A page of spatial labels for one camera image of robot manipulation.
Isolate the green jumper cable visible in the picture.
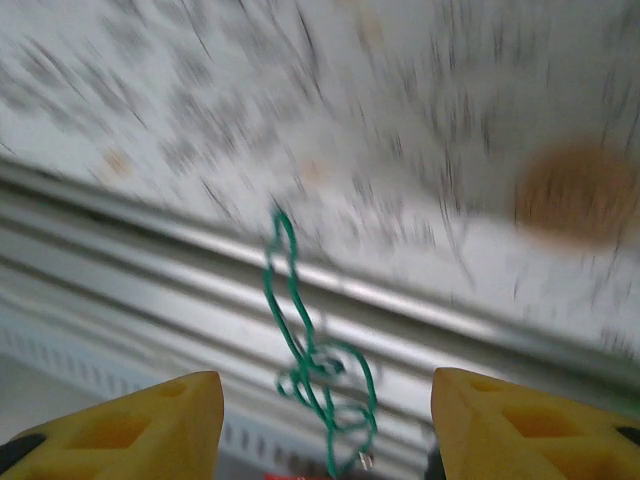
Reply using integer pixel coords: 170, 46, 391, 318
262, 207, 379, 479

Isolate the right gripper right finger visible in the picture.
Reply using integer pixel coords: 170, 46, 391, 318
431, 367, 640, 480

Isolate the aluminium front frame rail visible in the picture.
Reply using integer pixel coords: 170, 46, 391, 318
0, 154, 640, 451

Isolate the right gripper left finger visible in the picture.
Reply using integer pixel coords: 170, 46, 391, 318
0, 370, 224, 480

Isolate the floral table cover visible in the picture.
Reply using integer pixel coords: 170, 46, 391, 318
0, 0, 640, 351

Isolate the grey slotted cable duct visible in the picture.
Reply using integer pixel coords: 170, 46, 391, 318
0, 314, 436, 480

